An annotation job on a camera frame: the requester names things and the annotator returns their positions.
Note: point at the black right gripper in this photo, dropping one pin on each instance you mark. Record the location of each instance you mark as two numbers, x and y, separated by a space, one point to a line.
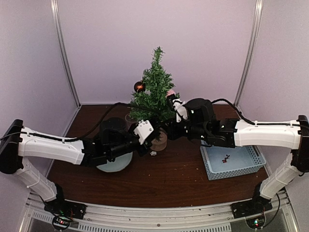
172 133

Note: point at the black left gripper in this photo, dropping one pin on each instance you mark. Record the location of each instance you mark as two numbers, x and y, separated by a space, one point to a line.
148 144

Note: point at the small green christmas tree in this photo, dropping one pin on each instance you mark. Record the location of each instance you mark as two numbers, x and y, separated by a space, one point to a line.
157 83

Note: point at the pink pompom ornament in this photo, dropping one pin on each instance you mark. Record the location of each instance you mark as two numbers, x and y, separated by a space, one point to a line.
170 92

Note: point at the blue plastic basket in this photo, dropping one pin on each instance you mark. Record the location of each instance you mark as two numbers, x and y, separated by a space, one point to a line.
242 161

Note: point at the dark red bauble ornament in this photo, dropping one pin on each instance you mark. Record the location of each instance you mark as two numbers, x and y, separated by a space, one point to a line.
139 87

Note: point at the dark berry twig ornament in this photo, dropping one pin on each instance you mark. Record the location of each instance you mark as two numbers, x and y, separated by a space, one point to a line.
226 158

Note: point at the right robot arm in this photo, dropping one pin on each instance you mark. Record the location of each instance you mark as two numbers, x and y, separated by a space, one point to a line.
196 119

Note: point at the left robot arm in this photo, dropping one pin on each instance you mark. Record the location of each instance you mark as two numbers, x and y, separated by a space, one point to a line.
19 143

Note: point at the light green floral plate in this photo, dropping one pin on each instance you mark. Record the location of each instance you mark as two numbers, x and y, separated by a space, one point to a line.
119 164

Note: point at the clear drinking glass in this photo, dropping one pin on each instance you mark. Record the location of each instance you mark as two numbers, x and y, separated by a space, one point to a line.
129 121

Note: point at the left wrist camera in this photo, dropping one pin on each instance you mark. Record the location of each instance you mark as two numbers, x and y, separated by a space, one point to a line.
143 130

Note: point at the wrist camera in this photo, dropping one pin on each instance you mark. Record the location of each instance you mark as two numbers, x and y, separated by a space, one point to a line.
143 130
178 106

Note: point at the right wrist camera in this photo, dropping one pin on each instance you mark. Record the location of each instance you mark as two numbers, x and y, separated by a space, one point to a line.
178 106

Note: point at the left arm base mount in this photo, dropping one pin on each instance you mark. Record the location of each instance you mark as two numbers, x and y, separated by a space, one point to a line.
64 211

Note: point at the front aluminium rail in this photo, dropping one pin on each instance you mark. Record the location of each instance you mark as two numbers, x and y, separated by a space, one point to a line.
208 218

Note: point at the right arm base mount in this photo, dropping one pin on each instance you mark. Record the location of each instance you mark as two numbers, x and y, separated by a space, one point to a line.
254 208

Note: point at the right aluminium frame post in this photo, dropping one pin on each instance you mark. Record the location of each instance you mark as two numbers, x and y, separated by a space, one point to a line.
257 16

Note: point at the aluminium frame post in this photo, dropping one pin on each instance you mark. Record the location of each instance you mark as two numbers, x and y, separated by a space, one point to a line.
63 52
257 16

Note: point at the left aluminium frame post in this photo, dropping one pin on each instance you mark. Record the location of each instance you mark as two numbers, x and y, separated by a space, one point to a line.
63 52

